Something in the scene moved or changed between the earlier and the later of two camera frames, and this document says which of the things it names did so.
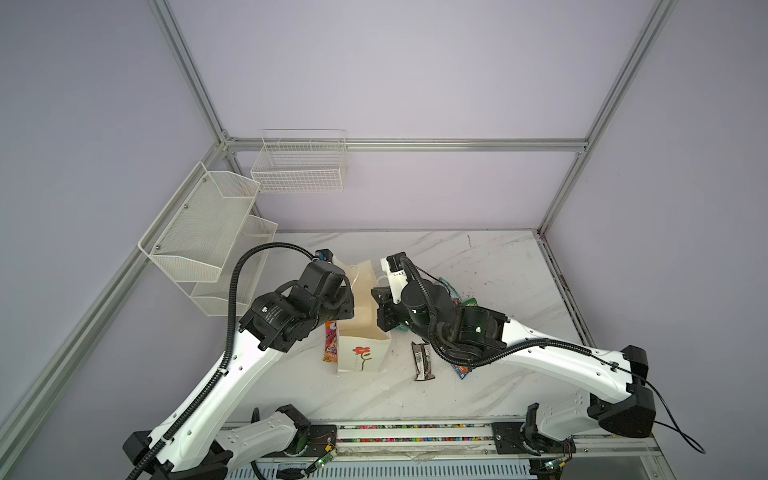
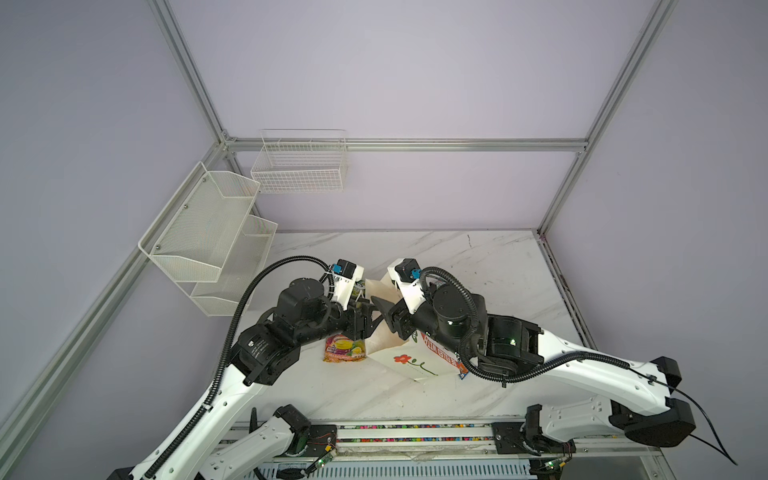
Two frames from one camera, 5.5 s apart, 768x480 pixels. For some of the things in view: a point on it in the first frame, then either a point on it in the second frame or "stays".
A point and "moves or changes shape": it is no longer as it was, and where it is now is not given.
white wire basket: x=301 y=161 stays
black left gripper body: x=340 y=309 to x=349 y=322
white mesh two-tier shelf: x=200 y=235 stays
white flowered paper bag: x=362 y=346 moves or changes shape
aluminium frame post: x=188 y=67 stays
